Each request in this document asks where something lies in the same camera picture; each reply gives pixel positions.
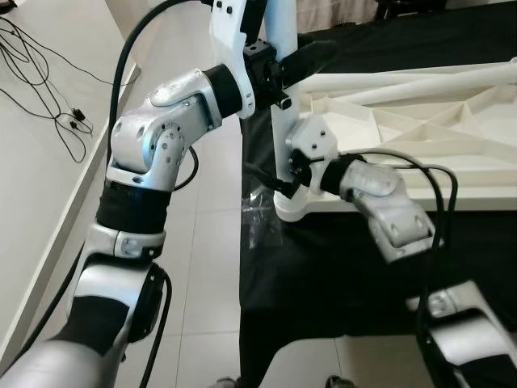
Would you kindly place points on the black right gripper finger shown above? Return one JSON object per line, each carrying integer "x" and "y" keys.
{"x": 266, "y": 182}

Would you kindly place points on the beige fringed cloth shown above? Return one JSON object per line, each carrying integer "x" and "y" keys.
{"x": 335, "y": 12}

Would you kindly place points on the black tablecloth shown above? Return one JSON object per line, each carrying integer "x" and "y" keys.
{"x": 323, "y": 283}

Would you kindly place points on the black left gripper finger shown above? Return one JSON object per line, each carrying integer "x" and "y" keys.
{"x": 311, "y": 58}

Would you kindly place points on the black power adapter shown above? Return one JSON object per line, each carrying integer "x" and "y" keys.
{"x": 77, "y": 118}

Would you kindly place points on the white plastic table leg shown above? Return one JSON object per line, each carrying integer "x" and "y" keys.
{"x": 339, "y": 81}
{"x": 436, "y": 87}
{"x": 283, "y": 129}

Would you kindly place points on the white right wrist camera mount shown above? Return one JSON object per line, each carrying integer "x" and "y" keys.
{"x": 311, "y": 139}

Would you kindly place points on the white plastic table top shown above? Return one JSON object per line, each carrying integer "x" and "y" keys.
{"x": 420, "y": 145}

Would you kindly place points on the clear tape patch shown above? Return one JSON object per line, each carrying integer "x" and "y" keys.
{"x": 258, "y": 226}

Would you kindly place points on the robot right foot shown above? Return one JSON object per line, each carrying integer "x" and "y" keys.
{"x": 337, "y": 382}

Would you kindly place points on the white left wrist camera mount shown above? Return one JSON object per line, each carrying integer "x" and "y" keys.
{"x": 230, "y": 40}

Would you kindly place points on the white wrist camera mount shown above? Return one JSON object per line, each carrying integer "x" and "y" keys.
{"x": 311, "y": 139}
{"x": 230, "y": 40}

